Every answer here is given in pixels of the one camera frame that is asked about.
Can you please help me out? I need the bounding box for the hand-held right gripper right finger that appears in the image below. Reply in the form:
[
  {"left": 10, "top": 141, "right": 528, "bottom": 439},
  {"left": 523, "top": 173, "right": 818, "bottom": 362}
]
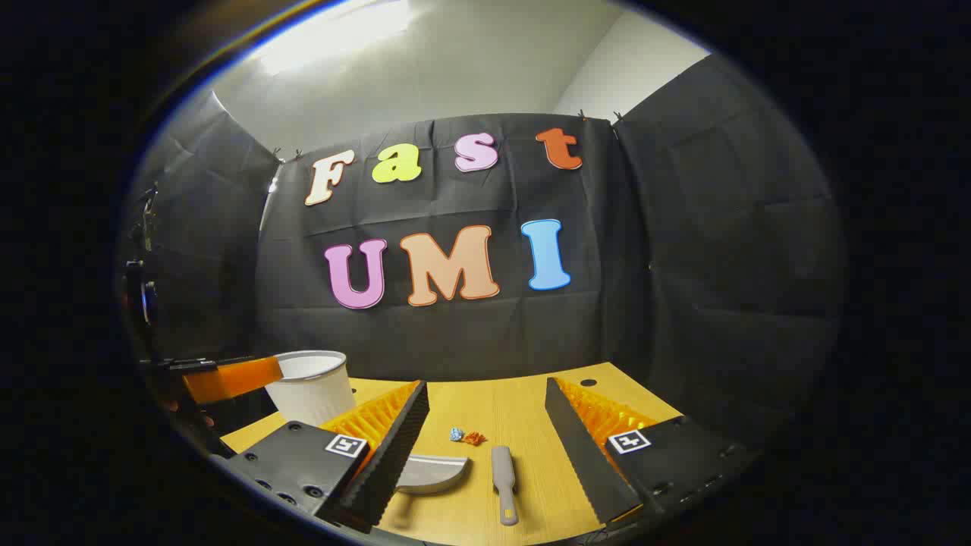
[{"left": 545, "top": 376, "right": 759, "bottom": 526}]

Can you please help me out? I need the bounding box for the white ribbed garbage bin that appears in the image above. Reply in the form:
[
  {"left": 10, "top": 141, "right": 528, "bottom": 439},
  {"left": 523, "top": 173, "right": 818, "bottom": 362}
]
[{"left": 264, "top": 350, "right": 357, "bottom": 427}]

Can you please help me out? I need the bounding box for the black backdrop cloth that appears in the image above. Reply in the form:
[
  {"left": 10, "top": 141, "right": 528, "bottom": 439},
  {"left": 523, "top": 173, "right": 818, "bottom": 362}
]
[{"left": 125, "top": 53, "right": 847, "bottom": 448}]

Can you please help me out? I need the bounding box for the small grey broom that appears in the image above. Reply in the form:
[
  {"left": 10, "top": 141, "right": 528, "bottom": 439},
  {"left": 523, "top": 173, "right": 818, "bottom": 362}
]
[{"left": 491, "top": 446, "right": 520, "bottom": 526}]

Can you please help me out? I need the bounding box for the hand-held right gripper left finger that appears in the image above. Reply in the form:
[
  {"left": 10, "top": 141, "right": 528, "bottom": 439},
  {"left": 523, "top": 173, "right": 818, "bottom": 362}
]
[{"left": 228, "top": 379, "right": 430, "bottom": 535}]

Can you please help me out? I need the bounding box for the wooden desktop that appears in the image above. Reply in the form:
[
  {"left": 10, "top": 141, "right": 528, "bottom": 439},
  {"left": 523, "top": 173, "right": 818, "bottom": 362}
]
[{"left": 220, "top": 362, "right": 683, "bottom": 545}]

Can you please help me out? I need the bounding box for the grey plastic dustpan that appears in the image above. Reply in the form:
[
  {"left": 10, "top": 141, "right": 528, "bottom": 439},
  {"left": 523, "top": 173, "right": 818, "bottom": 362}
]
[{"left": 396, "top": 453, "right": 470, "bottom": 496}]

